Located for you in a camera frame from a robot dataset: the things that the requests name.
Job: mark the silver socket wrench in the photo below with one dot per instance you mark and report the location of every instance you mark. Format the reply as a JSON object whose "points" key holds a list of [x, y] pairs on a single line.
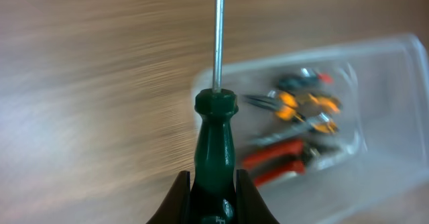
{"points": [[294, 130]]}

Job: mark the orange black pliers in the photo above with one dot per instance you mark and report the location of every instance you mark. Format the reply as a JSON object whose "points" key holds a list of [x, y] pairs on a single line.
{"points": [[296, 107]]}

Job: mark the clear plastic container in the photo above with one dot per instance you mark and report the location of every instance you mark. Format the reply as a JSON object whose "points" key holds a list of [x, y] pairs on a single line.
{"points": [[383, 126]]}

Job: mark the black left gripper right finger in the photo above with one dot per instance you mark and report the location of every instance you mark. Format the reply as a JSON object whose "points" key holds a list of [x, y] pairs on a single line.
{"points": [[251, 208]]}

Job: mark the green handled screwdriver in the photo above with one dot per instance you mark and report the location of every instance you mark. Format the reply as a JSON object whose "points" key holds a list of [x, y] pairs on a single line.
{"points": [[212, 197]]}

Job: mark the black red screwdriver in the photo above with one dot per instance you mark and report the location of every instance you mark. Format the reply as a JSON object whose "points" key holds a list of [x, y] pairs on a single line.
{"points": [[306, 78]]}

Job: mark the red handled snips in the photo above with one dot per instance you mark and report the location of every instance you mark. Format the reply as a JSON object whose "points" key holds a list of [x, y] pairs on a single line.
{"points": [[294, 155]]}

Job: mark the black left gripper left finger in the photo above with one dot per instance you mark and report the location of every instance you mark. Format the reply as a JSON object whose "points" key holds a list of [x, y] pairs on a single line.
{"points": [[174, 209]]}

